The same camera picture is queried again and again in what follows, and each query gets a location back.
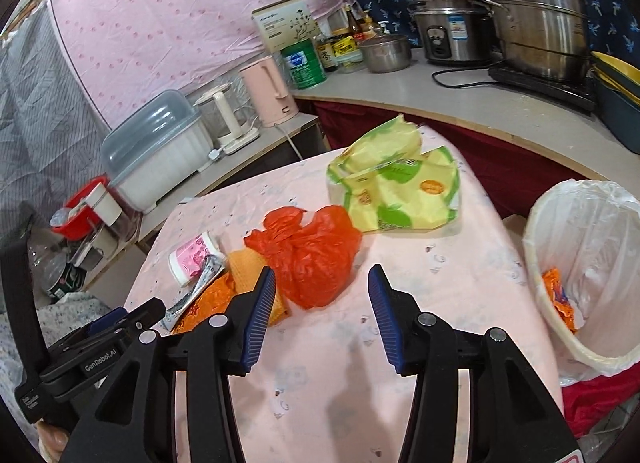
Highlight orange plastic bag red print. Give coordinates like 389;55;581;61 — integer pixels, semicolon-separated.
171;271;236;334

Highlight orange foam net sleeve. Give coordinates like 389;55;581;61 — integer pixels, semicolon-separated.
228;247;290;327

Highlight trash bin with white liner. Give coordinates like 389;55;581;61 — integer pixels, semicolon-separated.
523;180;639;386

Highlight left hand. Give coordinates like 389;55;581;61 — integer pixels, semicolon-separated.
36;421;70;463

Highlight pink paper cup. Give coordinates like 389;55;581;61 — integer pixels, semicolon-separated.
168;231;227;287

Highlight silver foil wrapper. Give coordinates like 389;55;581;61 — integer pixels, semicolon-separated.
160;255;227;331

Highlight white cup container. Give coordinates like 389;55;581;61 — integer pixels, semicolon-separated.
85;182;122;226

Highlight pink patterned tablecloth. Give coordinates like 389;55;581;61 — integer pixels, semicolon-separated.
125;126;562;462

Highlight white dish box grey lid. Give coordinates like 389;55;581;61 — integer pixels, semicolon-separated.
101;90;214;214

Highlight yellow green snack bag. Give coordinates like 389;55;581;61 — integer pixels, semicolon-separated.
326;115;461;232

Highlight white glass electric kettle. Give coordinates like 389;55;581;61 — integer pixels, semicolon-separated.
193;82;259;155

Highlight black induction cooker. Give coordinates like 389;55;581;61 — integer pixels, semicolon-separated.
488;64;597;115

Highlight stacked teal yellow basins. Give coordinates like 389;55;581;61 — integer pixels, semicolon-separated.
591;51;639;154

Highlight pink electric kettle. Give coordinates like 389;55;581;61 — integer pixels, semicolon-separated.
239;56;299;127

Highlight small steel pot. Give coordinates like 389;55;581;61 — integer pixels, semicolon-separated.
359;34;412;74

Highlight green tin can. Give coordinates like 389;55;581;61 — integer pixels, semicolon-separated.
280;39;326;90

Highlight steel rice cooker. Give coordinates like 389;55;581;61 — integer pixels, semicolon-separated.
409;0;494;64

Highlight large steel steamer pot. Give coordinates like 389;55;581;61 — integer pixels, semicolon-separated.
468;0;588;82

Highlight yellow label jar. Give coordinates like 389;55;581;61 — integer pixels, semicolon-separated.
331;28;362;63

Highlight dark sauce bottle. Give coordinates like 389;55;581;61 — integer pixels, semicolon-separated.
344;4;366;42

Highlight white cardboard box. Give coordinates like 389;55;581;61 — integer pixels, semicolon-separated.
252;0;320;53

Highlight black power cable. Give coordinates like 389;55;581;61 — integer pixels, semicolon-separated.
430;64;497;90

